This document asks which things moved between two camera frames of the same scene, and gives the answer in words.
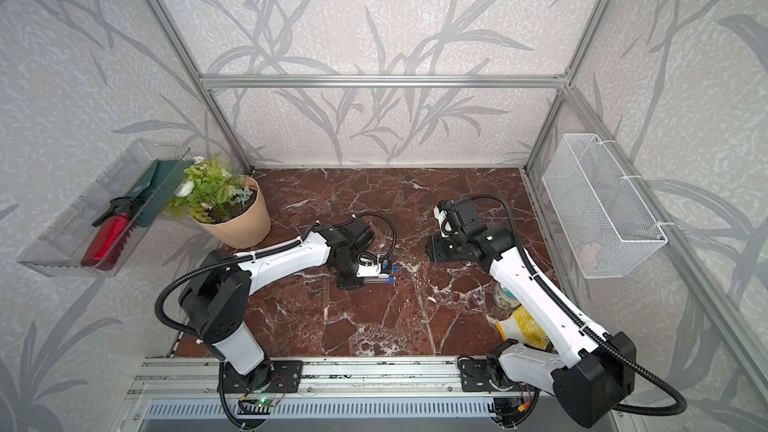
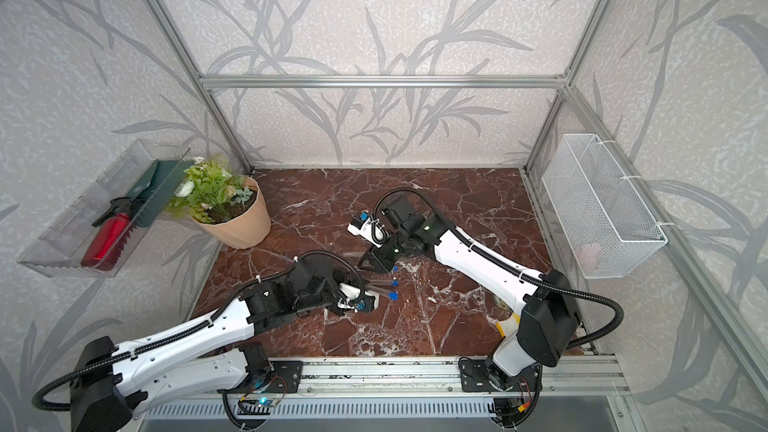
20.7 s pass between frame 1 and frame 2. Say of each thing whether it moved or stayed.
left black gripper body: moved
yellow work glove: stayed
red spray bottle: stayed
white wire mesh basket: stayed
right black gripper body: moved
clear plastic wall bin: stayed
